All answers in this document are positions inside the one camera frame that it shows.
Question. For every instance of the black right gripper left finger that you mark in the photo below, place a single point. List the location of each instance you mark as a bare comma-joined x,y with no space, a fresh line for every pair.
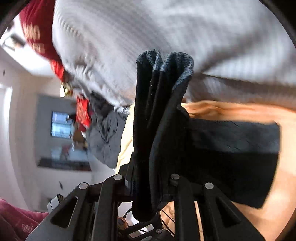
89,212

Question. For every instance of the dark grey buttoned jacket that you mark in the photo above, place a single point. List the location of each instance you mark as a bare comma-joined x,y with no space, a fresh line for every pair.
105,131

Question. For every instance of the grey framed wall window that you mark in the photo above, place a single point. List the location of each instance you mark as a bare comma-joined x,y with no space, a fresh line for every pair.
53,141

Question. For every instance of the grey white striped duvet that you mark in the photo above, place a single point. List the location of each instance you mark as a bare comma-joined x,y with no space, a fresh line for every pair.
243,51

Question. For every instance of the peach orange blanket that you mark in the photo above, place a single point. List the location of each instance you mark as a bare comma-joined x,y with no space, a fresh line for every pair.
278,207

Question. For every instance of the dark red garment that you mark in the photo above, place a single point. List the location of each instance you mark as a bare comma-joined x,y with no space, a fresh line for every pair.
17,223

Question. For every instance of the red hanging decoration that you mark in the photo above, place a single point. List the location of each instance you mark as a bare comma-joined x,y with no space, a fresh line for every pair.
83,113

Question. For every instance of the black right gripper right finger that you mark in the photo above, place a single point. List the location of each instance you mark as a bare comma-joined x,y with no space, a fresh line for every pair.
208,213

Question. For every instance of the red embroidered cushion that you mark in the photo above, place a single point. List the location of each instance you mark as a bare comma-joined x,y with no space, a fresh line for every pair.
36,20

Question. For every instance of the black pants with patterned waistband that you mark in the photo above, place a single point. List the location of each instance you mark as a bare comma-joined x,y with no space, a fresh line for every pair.
239,157

